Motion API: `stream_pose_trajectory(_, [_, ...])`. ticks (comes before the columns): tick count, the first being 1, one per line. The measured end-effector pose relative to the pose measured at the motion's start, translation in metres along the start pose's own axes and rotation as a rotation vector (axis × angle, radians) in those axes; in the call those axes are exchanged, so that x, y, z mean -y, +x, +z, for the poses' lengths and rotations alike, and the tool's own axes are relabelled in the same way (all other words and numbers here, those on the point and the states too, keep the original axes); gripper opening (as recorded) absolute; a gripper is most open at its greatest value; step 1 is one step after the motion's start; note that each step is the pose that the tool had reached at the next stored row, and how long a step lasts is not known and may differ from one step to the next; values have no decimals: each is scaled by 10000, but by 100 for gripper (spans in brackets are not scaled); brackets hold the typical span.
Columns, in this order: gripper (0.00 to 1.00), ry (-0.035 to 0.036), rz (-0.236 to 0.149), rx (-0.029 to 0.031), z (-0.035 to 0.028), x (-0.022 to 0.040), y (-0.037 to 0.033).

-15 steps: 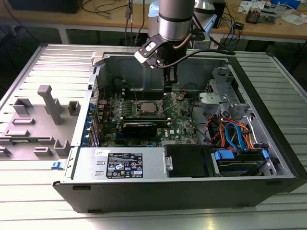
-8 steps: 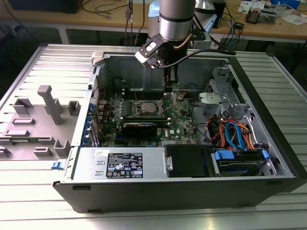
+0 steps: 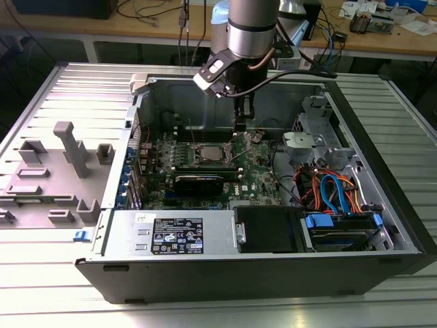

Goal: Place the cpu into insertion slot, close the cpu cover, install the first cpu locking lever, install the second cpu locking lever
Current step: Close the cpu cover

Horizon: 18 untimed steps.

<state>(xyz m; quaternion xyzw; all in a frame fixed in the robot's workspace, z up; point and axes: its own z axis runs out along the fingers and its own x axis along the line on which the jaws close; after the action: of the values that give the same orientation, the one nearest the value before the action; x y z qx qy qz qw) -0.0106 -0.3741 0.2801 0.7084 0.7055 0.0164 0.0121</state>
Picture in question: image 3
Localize metal socket cover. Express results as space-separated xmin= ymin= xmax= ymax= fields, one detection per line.
xmin=222 ymin=131 xmax=254 ymax=163

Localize metal locking lever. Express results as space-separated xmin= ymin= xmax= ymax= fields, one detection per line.
xmin=187 ymin=118 xmax=198 ymax=147

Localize silver CPU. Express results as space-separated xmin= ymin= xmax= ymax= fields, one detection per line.
xmin=199 ymin=145 xmax=223 ymax=163

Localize CPU socket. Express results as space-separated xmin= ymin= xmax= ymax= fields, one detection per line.
xmin=193 ymin=141 xmax=237 ymax=168

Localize green motherboard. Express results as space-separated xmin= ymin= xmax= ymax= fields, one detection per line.
xmin=136 ymin=129 xmax=295 ymax=211

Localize green RAM stick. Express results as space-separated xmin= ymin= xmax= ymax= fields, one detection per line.
xmin=174 ymin=166 xmax=242 ymax=182

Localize black graphics card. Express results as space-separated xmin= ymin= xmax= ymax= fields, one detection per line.
xmin=173 ymin=174 xmax=225 ymax=197

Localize black upright box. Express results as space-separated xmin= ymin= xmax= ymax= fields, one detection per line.
xmin=302 ymin=0 xmax=322 ymax=41

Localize metal heat sink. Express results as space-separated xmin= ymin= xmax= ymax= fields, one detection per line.
xmin=350 ymin=9 xmax=372 ymax=34

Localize white printed leaflet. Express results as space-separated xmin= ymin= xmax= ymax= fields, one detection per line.
xmin=339 ymin=0 xmax=378 ymax=18

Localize small circuit board device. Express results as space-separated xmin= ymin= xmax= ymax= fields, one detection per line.
xmin=370 ymin=12 xmax=397 ymax=34

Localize hard disk in blue carrier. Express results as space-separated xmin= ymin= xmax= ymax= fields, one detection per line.
xmin=299 ymin=211 xmax=384 ymax=253

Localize silver power supply unit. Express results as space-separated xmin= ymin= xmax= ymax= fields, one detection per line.
xmin=101 ymin=208 xmax=240 ymax=257

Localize black and silver PC case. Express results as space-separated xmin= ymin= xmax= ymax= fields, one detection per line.
xmin=74 ymin=72 xmax=437 ymax=305

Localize white papers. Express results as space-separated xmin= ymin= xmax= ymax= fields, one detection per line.
xmin=399 ymin=19 xmax=437 ymax=38

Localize wooden desk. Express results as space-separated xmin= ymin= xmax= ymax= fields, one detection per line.
xmin=0 ymin=0 xmax=437 ymax=64

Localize large black box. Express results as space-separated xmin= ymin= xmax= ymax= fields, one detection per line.
xmin=12 ymin=0 xmax=119 ymax=21

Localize grey parts rack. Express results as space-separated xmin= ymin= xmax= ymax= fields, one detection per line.
xmin=0 ymin=121 xmax=114 ymax=230

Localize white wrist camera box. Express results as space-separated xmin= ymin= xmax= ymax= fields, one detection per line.
xmin=192 ymin=57 xmax=234 ymax=99

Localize grey metal fan bracket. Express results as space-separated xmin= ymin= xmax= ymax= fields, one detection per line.
xmin=282 ymin=131 xmax=315 ymax=154

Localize black camera cable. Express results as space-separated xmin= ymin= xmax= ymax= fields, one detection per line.
xmin=218 ymin=51 xmax=339 ymax=100

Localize blue cable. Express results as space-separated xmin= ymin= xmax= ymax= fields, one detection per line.
xmin=320 ymin=25 xmax=344 ymax=68

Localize blue flat wire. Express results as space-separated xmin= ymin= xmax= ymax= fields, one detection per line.
xmin=320 ymin=174 xmax=353 ymax=216

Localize orange and red wire bundle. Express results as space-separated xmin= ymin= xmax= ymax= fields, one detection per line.
xmin=293 ymin=163 xmax=368 ymax=215

